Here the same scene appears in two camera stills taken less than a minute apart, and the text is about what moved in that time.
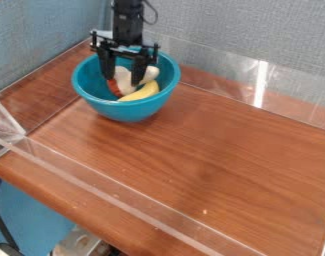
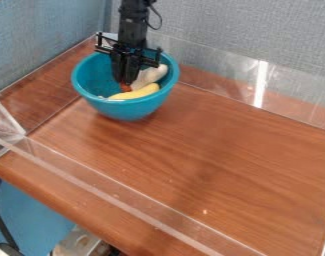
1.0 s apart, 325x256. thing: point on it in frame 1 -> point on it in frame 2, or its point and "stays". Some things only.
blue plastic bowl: x=92 y=82 stays
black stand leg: x=4 y=230 stays
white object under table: x=83 y=243 stays
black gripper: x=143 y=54 -> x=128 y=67
